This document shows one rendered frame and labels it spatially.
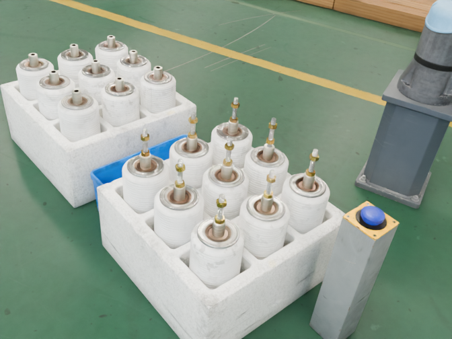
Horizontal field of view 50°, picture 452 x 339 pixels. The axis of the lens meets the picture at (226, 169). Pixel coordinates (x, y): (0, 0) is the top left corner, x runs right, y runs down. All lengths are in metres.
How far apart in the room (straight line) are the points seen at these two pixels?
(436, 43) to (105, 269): 0.93
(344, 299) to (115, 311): 0.47
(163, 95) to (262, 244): 0.56
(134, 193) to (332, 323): 0.47
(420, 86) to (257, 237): 0.61
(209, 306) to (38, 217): 0.59
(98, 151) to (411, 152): 0.81
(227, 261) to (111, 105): 0.57
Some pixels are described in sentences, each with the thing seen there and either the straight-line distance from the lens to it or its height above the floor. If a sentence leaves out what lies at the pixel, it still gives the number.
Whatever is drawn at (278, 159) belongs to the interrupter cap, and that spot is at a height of 0.25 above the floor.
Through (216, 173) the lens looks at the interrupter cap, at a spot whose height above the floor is 0.25.
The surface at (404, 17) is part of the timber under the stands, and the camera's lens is 2.75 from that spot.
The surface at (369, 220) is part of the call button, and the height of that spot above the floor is 0.33.
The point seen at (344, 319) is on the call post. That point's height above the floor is 0.10.
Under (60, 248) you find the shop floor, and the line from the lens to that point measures 1.22.
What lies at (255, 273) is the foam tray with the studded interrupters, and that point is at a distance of 0.92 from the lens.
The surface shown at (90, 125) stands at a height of 0.21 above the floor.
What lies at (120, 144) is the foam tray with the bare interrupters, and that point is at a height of 0.14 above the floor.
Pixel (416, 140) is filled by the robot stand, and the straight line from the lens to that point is 1.37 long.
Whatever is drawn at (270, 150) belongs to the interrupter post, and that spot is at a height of 0.28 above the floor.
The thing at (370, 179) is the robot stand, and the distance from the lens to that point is 1.46.
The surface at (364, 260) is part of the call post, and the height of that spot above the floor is 0.26.
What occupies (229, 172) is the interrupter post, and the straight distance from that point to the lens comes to 0.99.
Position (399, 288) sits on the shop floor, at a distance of 1.23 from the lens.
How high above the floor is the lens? 0.87
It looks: 37 degrees down
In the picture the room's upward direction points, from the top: 6 degrees clockwise
